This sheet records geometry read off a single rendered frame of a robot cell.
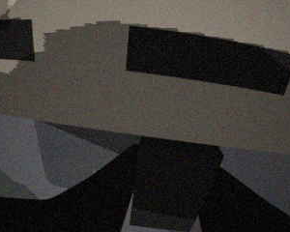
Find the black two-prong plug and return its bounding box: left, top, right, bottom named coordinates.
left=130, top=135, right=223, bottom=232

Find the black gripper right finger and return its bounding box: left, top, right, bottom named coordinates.
left=198, top=166, right=290, bottom=232

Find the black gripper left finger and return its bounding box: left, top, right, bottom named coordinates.
left=0, top=144, right=140, bottom=232

